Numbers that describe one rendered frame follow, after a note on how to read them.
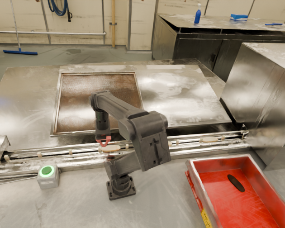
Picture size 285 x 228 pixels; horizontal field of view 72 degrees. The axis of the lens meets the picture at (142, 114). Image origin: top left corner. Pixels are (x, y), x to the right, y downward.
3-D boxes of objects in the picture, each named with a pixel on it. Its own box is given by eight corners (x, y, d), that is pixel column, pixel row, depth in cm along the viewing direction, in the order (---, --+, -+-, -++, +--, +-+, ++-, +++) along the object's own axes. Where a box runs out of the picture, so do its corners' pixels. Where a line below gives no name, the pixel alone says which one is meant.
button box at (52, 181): (40, 194, 86) (34, 180, 79) (44, 178, 92) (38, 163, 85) (60, 192, 88) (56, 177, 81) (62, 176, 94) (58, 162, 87)
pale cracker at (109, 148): (101, 152, 99) (100, 150, 98) (100, 146, 102) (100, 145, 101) (121, 150, 101) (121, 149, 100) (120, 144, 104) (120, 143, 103)
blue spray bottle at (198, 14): (200, 23, 261) (204, 4, 248) (195, 23, 260) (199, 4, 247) (196, 22, 268) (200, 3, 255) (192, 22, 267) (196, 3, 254)
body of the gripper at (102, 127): (95, 137, 87) (94, 124, 83) (95, 122, 95) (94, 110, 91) (110, 136, 89) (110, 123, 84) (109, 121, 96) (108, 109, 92)
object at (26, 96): (13, 259, 131) (-53, 194, 80) (32, 136, 215) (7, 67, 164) (235, 194, 181) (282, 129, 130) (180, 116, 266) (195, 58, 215)
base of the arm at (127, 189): (109, 201, 83) (136, 194, 86) (108, 190, 78) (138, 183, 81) (106, 183, 89) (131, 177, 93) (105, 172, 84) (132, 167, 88)
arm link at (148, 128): (146, 176, 42) (183, 160, 46) (125, 118, 45) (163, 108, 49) (109, 181, 82) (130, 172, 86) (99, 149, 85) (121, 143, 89)
